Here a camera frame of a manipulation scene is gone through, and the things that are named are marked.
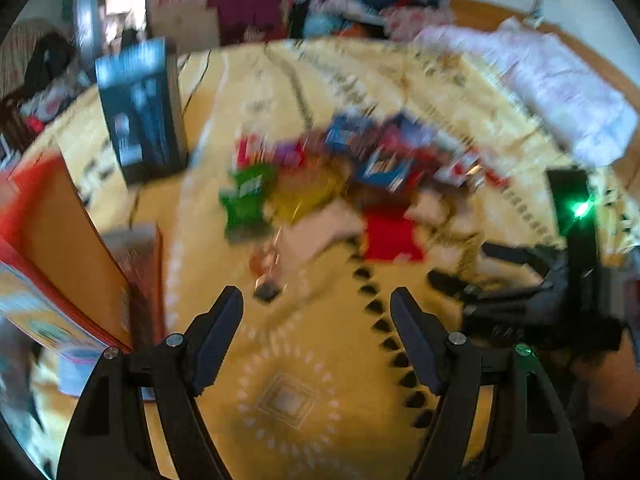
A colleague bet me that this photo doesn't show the black blue carton box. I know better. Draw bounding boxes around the black blue carton box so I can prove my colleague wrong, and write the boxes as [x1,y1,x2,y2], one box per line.
[94,38,189,185]

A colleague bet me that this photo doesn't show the yellow patterned bed sheet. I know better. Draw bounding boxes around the yellow patterned bed sheet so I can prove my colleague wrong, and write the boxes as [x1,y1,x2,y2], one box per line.
[19,37,640,480]

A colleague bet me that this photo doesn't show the stacked cardboard boxes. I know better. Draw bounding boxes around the stacked cardboard boxes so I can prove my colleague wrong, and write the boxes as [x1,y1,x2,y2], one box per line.
[146,0,220,53]

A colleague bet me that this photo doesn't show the green snack packet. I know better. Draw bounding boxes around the green snack packet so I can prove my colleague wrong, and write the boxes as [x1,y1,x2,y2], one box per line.
[218,164,279,242]

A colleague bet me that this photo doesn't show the white purple folded quilt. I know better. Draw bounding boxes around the white purple folded quilt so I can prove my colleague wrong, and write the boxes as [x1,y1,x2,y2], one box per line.
[413,18,639,167]

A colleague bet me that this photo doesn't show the pile of clothes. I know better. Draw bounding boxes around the pile of clothes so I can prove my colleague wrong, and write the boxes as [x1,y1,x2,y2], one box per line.
[207,0,454,46]

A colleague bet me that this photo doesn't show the long red snack packet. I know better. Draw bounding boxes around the long red snack packet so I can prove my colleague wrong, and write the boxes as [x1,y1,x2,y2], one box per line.
[362,204,425,262]

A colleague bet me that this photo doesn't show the orange red cardboard box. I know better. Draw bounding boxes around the orange red cardboard box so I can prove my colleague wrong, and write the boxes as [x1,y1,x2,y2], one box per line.
[1,151,166,360]

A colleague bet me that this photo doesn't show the blue snack packet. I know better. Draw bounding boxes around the blue snack packet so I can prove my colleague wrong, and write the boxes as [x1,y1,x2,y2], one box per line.
[355,148,412,193]

